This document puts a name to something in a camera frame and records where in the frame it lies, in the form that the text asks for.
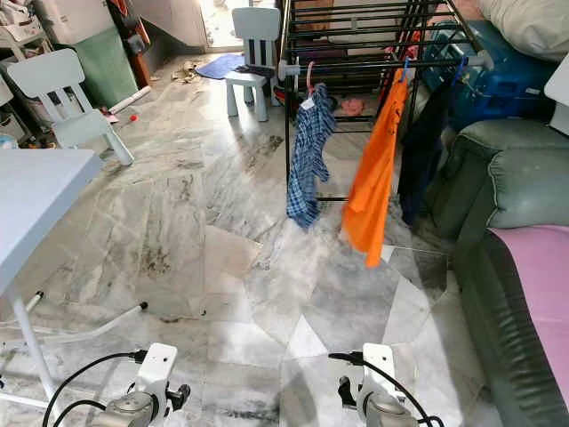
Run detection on white drawer cabinet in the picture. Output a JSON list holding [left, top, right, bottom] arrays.
[[544, 53, 569, 134]]

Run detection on pink cloth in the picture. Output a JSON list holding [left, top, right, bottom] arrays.
[[489, 225, 569, 406]]

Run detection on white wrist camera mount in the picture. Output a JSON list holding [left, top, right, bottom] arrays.
[[360, 342, 397, 401], [140, 342, 179, 410]]

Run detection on pale plastic child chair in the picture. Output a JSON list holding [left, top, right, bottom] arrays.
[[225, 7, 282, 122], [31, 49, 134, 166]]

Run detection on dark navy garment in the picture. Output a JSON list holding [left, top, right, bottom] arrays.
[[397, 76, 454, 226]]

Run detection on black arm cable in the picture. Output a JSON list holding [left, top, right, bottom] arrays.
[[43, 350, 148, 427], [327, 352, 445, 427]]

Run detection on blue plastic storage box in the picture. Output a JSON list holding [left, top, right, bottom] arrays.
[[418, 20, 565, 133]]

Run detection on brown crumpled scraps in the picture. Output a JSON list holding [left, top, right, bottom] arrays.
[[173, 59, 204, 85]]

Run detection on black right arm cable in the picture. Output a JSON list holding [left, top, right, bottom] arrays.
[[327, 352, 445, 427]]

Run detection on white storage shelf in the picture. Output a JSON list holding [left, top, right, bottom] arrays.
[[0, 0, 45, 134]]

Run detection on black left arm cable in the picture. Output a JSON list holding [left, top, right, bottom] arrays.
[[43, 350, 148, 427]]

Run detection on white storage box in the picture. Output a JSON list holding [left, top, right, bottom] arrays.
[[34, 0, 115, 47]]

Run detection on blue floor mat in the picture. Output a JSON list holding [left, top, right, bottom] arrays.
[[196, 53, 245, 81]]

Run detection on orange shirt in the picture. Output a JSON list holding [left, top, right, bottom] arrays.
[[341, 69, 410, 268]]

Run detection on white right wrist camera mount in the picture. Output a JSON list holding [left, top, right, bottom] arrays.
[[360, 342, 397, 401]]

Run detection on beige pillow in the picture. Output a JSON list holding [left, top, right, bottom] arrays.
[[478, 0, 569, 61]]

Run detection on brown wooden post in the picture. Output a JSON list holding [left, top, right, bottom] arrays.
[[107, 0, 152, 90]]

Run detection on black metal drying rack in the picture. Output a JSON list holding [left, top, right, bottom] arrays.
[[283, 0, 494, 204]]

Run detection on green leather sofa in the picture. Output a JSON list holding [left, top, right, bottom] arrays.
[[424, 118, 569, 427]]

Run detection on blue plaid shirt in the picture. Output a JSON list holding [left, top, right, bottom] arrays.
[[287, 85, 337, 228]]

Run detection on green bin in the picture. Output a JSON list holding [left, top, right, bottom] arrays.
[[73, 27, 139, 109]]

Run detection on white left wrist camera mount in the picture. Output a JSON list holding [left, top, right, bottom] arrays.
[[140, 342, 179, 410]]

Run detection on white folding table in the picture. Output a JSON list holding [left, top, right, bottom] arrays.
[[0, 149, 148, 427]]

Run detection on white tube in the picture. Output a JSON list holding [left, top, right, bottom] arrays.
[[108, 85, 152, 114]]

